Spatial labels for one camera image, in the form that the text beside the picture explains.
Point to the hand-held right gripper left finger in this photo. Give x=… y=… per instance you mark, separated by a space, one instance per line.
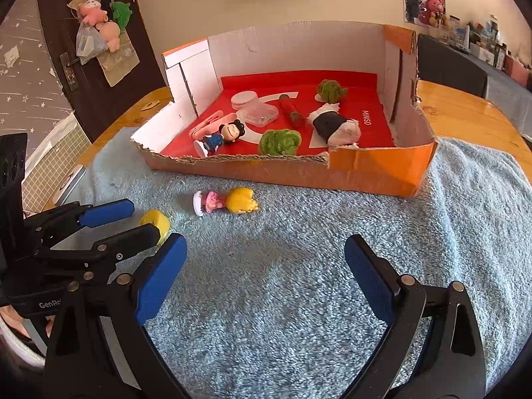
x=162 y=278

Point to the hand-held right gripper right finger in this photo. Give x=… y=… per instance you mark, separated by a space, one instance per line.
x=370 y=274

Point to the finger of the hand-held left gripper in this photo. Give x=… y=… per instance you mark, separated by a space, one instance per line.
x=124 y=243
x=108 y=212

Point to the yellow bottle cap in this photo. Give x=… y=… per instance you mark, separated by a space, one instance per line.
x=156 y=220

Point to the orange cardboard box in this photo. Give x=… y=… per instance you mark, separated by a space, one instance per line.
x=374 y=170

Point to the blonde toy figurine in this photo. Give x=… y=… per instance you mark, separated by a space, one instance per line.
x=241 y=201

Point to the pink plastic clip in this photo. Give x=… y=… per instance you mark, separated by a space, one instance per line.
x=203 y=126

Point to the black-haired toy figurine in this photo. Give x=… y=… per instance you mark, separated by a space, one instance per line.
x=230 y=131

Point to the black and white sushi toy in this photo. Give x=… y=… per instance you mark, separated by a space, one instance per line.
x=328 y=122

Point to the light green yarn ball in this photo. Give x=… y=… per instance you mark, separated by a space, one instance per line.
x=278 y=141

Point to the white round jar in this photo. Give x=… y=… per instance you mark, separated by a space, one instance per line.
x=244 y=99

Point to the brown and red toy stick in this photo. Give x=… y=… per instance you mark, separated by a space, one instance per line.
x=291 y=112

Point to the clear plastic box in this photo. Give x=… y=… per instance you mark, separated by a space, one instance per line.
x=259 y=115

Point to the olive green yarn ball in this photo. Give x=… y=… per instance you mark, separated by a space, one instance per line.
x=331 y=90

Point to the person's left hand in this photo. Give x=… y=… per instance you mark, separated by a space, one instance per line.
x=12 y=320

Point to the light blue fluffy blanket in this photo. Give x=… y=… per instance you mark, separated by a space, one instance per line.
x=291 y=257

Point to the clear plastic bag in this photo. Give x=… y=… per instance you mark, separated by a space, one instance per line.
x=89 y=45

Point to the pale pink plush toy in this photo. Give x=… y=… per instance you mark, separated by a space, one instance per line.
x=109 y=35

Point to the red mat with white print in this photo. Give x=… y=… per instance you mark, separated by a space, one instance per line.
x=361 y=91

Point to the green plush toy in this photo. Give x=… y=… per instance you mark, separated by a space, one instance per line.
x=121 y=14

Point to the pink pig plush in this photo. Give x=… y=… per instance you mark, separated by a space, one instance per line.
x=93 y=12

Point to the cloth-covered side table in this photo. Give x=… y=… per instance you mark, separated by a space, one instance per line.
x=449 y=66

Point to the row of bottles and boxes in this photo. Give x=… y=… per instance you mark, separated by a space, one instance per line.
x=490 y=45

